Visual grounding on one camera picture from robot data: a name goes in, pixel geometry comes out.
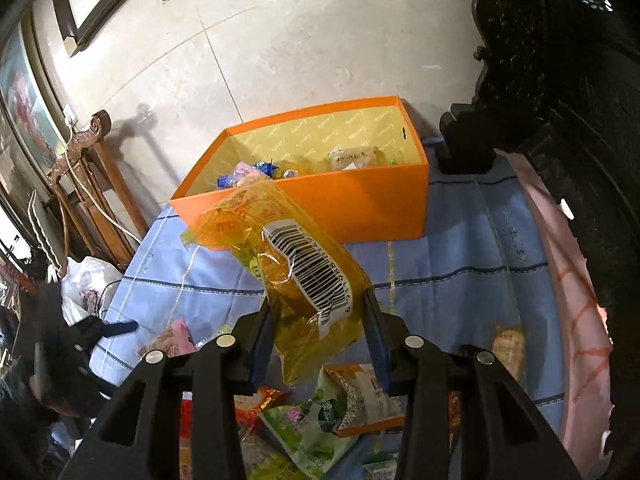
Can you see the blue checked tablecloth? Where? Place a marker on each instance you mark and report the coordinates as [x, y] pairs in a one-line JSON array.
[[450, 285]]

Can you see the pink cloth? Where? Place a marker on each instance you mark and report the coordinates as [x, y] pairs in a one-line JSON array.
[[575, 335]]

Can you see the white plastic bag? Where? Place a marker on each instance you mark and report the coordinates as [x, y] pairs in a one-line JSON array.
[[90, 272]]

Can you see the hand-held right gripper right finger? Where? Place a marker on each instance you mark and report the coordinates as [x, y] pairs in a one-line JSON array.
[[375, 345]]

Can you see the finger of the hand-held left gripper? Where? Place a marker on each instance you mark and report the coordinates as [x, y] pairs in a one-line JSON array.
[[117, 328]]

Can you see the dark carved wooden furniture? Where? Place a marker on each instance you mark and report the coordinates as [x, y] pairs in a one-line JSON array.
[[575, 85]]

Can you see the orange cardboard box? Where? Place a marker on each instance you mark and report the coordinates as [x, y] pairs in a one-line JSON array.
[[360, 210]]

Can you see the clear yellow barcode snack bag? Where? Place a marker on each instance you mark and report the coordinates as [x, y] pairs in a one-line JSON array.
[[300, 260]]

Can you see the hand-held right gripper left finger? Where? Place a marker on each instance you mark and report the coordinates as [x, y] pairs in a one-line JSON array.
[[261, 355]]

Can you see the dark framed wall picture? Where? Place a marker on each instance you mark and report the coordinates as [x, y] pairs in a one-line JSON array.
[[75, 10]]

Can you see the brown carved wooden chair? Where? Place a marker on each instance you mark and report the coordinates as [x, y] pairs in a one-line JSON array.
[[107, 180]]

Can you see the framed flower painting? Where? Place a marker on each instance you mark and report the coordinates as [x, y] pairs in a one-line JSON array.
[[25, 90]]

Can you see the pile of mixed snack packets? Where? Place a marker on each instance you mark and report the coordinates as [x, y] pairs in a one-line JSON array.
[[300, 420]]

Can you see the white wall outlet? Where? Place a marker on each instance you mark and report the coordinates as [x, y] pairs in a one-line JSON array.
[[70, 116]]

